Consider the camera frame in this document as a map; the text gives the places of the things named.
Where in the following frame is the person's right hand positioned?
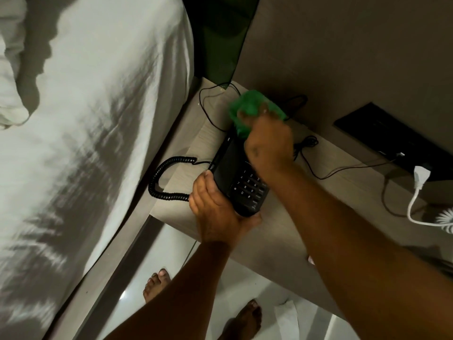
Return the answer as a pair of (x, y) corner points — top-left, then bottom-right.
(237, 109), (296, 179)

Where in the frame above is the black desk telephone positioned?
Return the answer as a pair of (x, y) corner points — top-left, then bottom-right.
(208, 130), (271, 219)

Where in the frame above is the green cleaning cloth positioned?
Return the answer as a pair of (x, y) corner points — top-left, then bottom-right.
(228, 89), (288, 140)

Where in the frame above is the black coiled handset cord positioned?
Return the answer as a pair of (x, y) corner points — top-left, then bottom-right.
(148, 156), (213, 203)

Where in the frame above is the person's right forearm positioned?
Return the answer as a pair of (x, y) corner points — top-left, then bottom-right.
(263, 166), (453, 340)

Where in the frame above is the large white pillow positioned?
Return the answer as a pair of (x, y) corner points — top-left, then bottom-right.
(0, 0), (31, 131)

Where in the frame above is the person's left hand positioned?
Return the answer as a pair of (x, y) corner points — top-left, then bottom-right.
(188, 170), (263, 249)

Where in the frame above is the person's left forearm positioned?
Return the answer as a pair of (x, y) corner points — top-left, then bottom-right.
(102, 240), (235, 340)

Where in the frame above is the white coiled power cord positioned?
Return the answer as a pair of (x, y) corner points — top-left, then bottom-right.
(406, 165), (453, 235)

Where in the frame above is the black wall panel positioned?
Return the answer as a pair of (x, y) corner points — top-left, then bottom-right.
(333, 102), (453, 181)

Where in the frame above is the person's right foot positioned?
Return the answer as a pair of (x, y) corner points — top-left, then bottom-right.
(218, 298), (264, 340)

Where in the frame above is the person's left foot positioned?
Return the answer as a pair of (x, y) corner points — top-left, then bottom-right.
(143, 268), (172, 305)

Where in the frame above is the white tissue paper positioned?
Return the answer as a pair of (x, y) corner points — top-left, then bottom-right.
(274, 299), (301, 340)

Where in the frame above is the bed with white sheet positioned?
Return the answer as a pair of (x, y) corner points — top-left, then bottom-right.
(0, 0), (196, 340)

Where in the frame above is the bundled thin black cable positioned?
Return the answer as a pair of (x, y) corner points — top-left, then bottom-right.
(293, 135), (406, 181)

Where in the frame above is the green padded headboard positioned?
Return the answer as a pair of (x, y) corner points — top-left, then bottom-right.
(180, 0), (262, 90)

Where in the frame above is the person's foot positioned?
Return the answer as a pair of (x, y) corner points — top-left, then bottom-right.
(143, 268), (172, 305)
(218, 298), (264, 340)

